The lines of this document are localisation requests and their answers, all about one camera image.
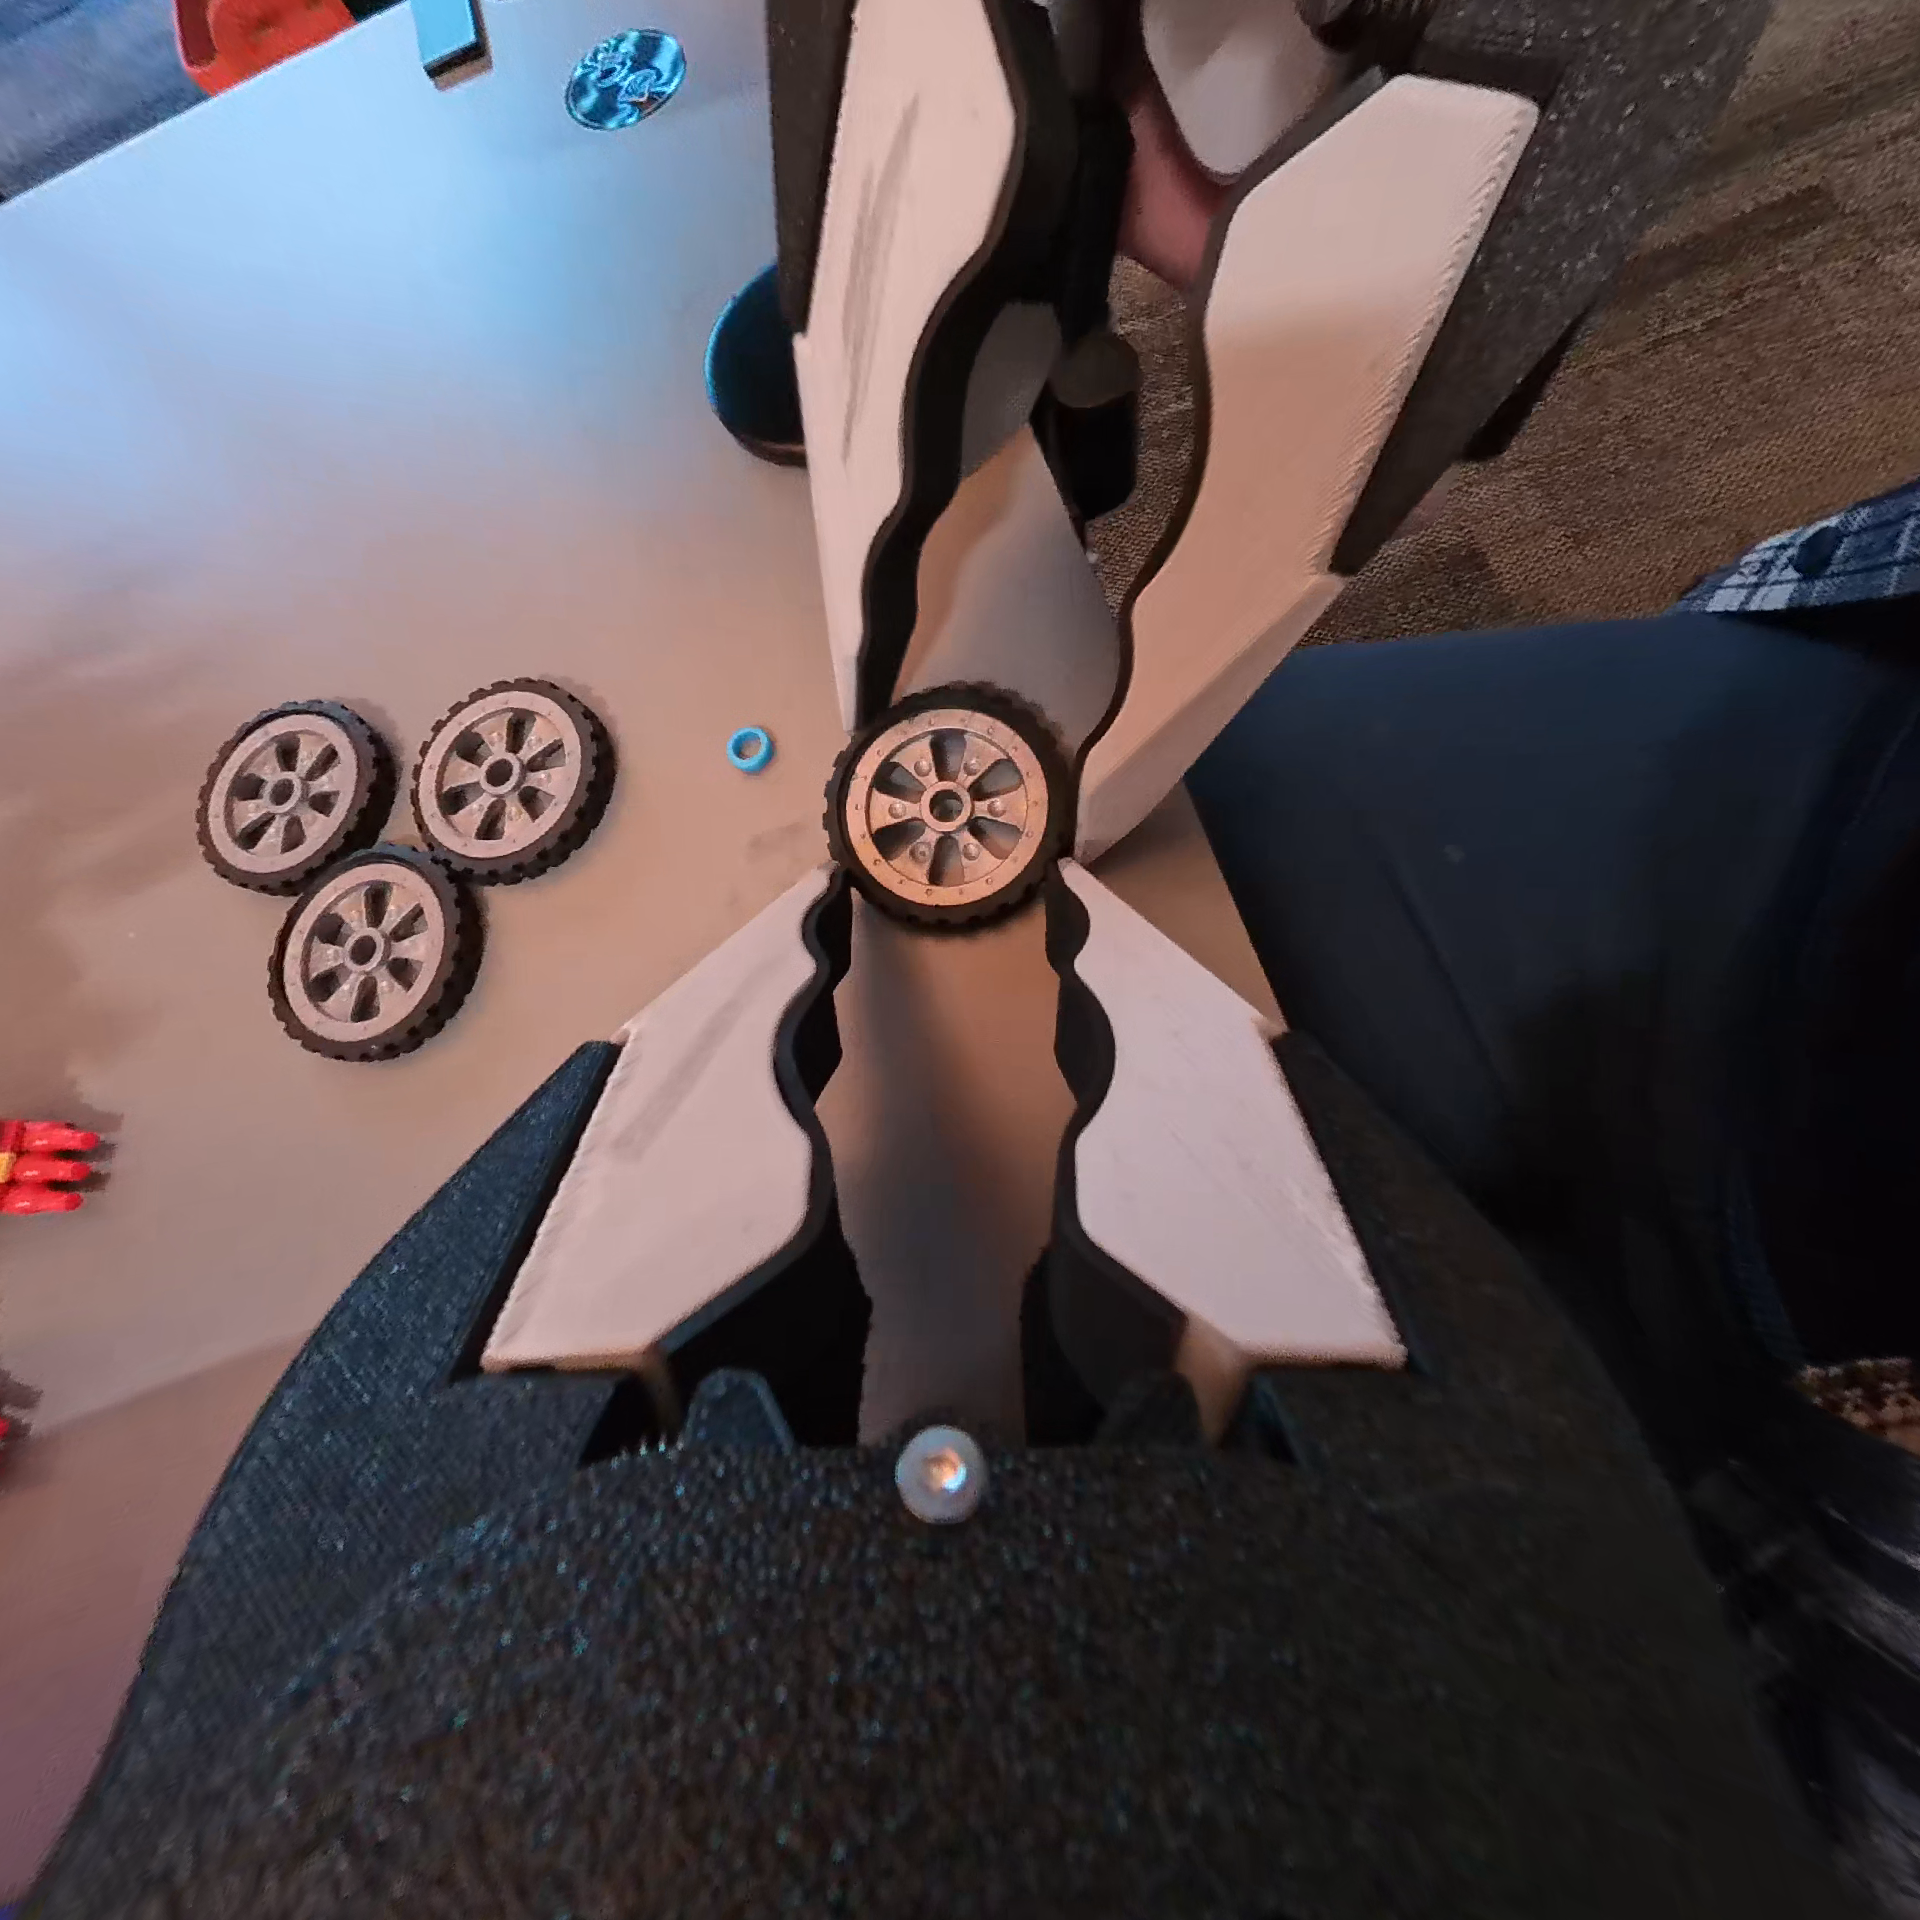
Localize grey toy wheel black tyre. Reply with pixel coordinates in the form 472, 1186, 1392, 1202
409, 681, 618, 886
193, 697, 399, 895
268, 844, 485, 1068
823, 681, 1078, 932

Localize person's right hand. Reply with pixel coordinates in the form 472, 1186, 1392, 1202
1112, 81, 1221, 288

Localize person's plaid shirt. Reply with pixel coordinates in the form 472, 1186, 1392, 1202
1679, 479, 1920, 1920

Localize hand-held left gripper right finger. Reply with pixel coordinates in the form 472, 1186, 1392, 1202
1023, 864, 1412, 1448

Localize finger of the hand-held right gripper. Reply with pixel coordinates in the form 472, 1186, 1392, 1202
1072, 74, 1545, 864
799, 0, 1080, 721

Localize black desk clamp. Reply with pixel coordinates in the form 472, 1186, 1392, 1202
703, 262, 1143, 528

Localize red plastic object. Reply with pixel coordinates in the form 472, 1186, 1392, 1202
172, 0, 414, 96

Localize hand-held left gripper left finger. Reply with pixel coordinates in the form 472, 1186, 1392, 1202
479, 866, 873, 1448

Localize colourful construction toy figure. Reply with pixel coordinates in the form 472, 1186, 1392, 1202
0, 1118, 109, 1448

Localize round dark blue sticker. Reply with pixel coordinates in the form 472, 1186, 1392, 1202
564, 26, 688, 135

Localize person's dark trousers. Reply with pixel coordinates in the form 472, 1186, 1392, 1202
1184, 614, 1920, 1425

